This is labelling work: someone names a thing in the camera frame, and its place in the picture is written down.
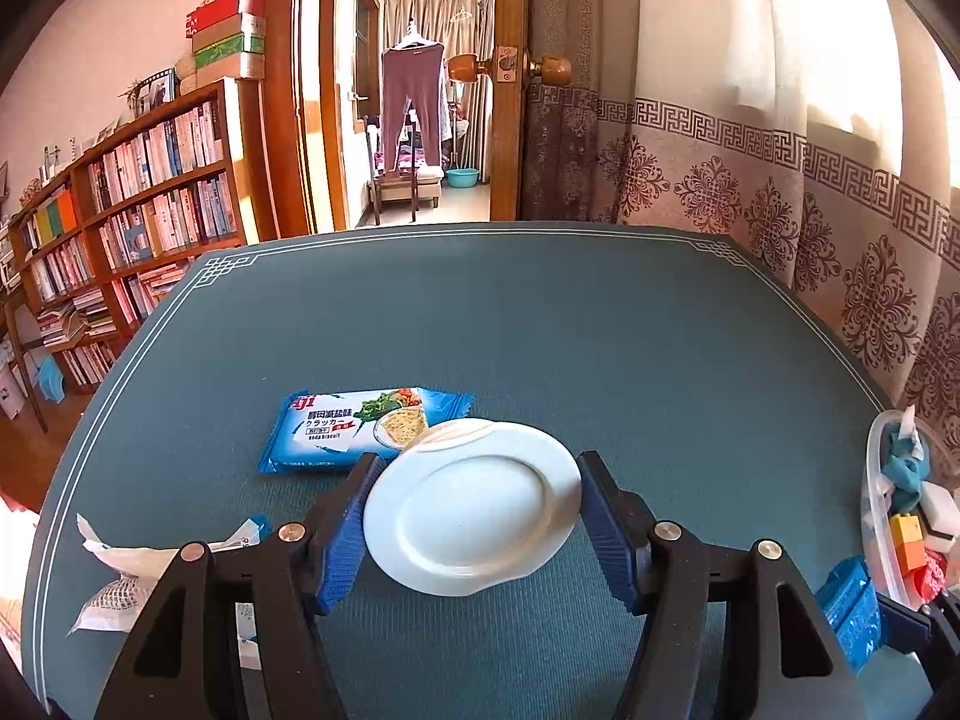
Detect patterned cream curtain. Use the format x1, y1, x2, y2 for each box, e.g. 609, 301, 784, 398
521, 0, 960, 428

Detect clear plastic container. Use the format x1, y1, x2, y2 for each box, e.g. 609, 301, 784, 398
864, 409, 960, 616

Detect picture frame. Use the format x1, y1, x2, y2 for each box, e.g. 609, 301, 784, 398
133, 67, 178, 117

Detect beige cardboard box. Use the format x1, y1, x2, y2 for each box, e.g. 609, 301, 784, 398
195, 52, 267, 87

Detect blue wipes packet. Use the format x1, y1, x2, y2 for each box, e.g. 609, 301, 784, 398
816, 555, 884, 674

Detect large white rectangular case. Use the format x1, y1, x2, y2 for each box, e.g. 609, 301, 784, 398
919, 480, 960, 552

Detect printed blanket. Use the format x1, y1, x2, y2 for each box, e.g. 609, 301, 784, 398
0, 495, 42, 661

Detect blue cracker packet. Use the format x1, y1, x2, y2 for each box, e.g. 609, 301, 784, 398
258, 388, 477, 475

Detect dark wooden chair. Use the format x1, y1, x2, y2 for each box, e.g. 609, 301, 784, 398
365, 114, 449, 226

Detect blue cloth with white ribbon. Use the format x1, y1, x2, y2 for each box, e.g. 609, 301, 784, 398
881, 405, 935, 515

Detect wooden door frame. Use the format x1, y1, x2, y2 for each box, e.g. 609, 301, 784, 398
261, 0, 352, 241

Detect white plastic bag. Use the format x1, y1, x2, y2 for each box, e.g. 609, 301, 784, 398
69, 514, 271, 635

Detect red glue packet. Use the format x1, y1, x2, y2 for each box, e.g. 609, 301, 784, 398
915, 549, 950, 605

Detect wooden door knob set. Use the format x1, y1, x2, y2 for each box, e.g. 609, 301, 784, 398
448, 46, 573, 87

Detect wooden bookcase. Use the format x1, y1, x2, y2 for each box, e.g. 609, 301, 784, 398
7, 79, 260, 398

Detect mauve hanging pants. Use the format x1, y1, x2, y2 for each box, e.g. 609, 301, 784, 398
379, 41, 445, 173

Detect olive cardboard box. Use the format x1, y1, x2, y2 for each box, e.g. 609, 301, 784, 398
191, 13, 267, 53

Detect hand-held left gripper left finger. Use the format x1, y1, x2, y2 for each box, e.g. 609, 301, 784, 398
94, 452, 389, 720

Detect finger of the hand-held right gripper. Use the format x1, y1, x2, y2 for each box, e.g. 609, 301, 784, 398
874, 591, 947, 657

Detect white plate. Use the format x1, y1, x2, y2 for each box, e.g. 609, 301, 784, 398
362, 418, 584, 599

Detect wooden door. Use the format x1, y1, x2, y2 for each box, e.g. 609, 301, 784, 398
491, 0, 530, 222

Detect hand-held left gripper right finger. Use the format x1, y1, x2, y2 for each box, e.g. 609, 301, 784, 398
576, 450, 867, 720

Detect rows of books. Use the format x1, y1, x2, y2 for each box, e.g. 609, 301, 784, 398
19, 101, 233, 387

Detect red cardboard box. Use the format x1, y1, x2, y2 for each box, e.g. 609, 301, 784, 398
186, 0, 267, 37

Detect green cardboard box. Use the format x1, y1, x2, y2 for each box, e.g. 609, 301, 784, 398
193, 34, 267, 68

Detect grey balcony curtain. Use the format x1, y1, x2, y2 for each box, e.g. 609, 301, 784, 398
384, 0, 492, 181

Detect orange and yellow toy block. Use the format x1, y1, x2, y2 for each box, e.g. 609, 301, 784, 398
889, 514, 931, 575

